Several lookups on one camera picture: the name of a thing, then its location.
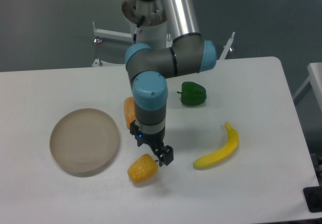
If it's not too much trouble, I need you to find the white side table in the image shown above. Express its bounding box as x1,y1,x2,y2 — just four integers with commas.
292,62,321,107

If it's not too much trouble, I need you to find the yellow banana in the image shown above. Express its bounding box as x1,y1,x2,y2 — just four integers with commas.
193,122,239,170

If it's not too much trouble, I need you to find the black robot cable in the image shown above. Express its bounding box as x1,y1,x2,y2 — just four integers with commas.
132,16,145,45

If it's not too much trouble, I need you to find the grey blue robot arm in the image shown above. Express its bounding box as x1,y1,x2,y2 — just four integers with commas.
125,0,217,165

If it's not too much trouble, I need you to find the yellow bell pepper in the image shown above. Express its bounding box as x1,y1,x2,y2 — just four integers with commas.
127,154,158,183

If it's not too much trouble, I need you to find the beige round plate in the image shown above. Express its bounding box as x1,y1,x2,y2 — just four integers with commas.
49,108,120,177

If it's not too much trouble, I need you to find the black box at edge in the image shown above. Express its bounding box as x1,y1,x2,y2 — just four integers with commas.
303,186,321,213

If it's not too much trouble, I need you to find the green bell pepper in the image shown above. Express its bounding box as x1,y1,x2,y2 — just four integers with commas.
177,82,207,106

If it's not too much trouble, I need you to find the orange triangular food toy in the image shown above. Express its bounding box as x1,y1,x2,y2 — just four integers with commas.
123,97,136,129

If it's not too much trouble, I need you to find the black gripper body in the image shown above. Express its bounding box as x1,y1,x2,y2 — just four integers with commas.
130,122,165,152

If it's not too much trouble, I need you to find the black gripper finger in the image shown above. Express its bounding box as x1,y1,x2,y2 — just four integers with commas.
155,150,164,166
161,145,174,166

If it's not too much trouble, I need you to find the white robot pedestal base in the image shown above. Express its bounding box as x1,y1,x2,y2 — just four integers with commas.
91,0,236,67

